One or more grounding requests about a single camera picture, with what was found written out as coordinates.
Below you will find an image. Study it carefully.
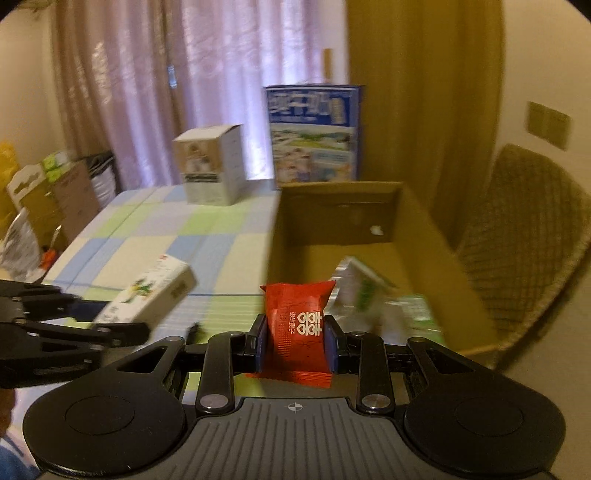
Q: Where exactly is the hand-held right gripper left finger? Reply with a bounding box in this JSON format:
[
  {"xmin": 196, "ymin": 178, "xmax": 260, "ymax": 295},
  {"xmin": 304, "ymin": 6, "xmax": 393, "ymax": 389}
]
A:
[{"xmin": 108, "ymin": 316, "xmax": 269, "ymax": 415}]

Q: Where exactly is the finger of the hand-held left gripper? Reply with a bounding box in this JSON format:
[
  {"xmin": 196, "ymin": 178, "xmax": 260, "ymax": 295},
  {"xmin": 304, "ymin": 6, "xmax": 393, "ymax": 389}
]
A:
[
  {"xmin": 0, "ymin": 320, "xmax": 151, "ymax": 391},
  {"xmin": 0, "ymin": 279, "xmax": 109, "ymax": 325}
]

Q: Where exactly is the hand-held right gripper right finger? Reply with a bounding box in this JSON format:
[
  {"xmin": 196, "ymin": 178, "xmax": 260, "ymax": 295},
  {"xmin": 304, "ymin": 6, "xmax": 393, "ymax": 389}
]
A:
[{"xmin": 323, "ymin": 316, "xmax": 478, "ymax": 415}]

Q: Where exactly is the red snack packet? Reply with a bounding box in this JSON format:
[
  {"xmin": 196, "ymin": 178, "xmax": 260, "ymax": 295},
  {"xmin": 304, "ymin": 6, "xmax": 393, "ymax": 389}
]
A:
[{"xmin": 245, "ymin": 279, "xmax": 335, "ymax": 387}]

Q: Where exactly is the silver green leaf snack bag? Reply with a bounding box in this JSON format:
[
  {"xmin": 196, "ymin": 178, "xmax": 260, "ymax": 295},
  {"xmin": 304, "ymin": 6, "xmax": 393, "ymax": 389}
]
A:
[{"xmin": 330, "ymin": 256, "xmax": 446, "ymax": 335}]

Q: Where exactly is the white medicine carton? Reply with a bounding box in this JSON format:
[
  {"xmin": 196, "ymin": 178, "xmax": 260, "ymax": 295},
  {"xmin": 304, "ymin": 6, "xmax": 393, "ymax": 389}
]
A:
[{"xmin": 92, "ymin": 255, "xmax": 197, "ymax": 329}]

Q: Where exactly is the brown cardboard box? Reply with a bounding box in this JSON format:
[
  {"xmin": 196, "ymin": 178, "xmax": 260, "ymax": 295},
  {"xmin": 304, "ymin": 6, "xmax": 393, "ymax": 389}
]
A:
[{"xmin": 268, "ymin": 181, "xmax": 497, "ymax": 356}]

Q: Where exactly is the crumpled silver bag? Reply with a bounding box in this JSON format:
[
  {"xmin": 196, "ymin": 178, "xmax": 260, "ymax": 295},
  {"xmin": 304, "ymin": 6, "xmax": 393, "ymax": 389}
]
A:
[{"xmin": 0, "ymin": 210, "xmax": 44, "ymax": 282}]

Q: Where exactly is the brown storage carton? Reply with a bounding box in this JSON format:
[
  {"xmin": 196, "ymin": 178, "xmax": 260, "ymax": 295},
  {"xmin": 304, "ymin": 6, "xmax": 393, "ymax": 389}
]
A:
[{"xmin": 51, "ymin": 161, "xmax": 100, "ymax": 245}]

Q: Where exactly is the person's blue clothing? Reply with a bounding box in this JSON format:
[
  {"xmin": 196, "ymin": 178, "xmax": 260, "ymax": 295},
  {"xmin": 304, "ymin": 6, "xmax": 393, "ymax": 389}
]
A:
[{"xmin": 0, "ymin": 434, "xmax": 42, "ymax": 480}]

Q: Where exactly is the yellow bag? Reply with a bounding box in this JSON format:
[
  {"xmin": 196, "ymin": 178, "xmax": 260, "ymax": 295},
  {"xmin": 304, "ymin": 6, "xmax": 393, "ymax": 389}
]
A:
[{"xmin": 0, "ymin": 141, "xmax": 21, "ymax": 241}]

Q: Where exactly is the checked green blue tablecloth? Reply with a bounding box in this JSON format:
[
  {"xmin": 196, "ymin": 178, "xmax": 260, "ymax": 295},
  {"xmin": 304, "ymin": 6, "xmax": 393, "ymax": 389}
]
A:
[{"xmin": 41, "ymin": 178, "xmax": 282, "ymax": 398}]

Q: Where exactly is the striped white paper bag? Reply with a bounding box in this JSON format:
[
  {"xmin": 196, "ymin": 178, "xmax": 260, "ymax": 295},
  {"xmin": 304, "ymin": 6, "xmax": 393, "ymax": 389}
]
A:
[{"xmin": 88, "ymin": 152, "xmax": 116, "ymax": 208}]

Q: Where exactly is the white product box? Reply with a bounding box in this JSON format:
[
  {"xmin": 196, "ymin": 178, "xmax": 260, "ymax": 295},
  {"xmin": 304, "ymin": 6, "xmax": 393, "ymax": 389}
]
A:
[{"xmin": 172, "ymin": 124, "xmax": 247, "ymax": 206}]

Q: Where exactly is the blue illustrated box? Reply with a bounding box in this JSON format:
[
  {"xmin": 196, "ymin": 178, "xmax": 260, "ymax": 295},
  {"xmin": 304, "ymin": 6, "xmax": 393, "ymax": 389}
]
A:
[{"xmin": 263, "ymin": 84, "xmax": 369, "ymax": 190}]

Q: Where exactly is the quilted tan chair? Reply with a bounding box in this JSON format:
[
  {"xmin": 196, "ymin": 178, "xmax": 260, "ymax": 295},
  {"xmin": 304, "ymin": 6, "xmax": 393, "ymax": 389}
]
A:
[{"xmin": 455, "ymin": 144, "xmax": 591, "ymax": 370}]

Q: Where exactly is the tan curtain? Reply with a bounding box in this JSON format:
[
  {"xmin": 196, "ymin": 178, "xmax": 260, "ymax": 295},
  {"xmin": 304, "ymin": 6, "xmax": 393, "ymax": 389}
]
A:
[{"xmin": 346, "ymin": 0, "xmax": 505, "ymax": 241}]

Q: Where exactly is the pink sheer curtain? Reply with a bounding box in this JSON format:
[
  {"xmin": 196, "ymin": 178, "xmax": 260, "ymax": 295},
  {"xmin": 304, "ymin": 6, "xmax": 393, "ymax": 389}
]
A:
[{"xmin": 51, "ymin": 0, "xmax": 349, "ymax": 195}]

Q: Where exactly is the wall switch plate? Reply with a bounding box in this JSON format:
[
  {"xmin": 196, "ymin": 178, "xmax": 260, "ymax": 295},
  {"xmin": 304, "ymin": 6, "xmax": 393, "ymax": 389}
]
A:
[{"xmin": 526, "ymin": 102, "xmax": 573, "ymax": 151}]

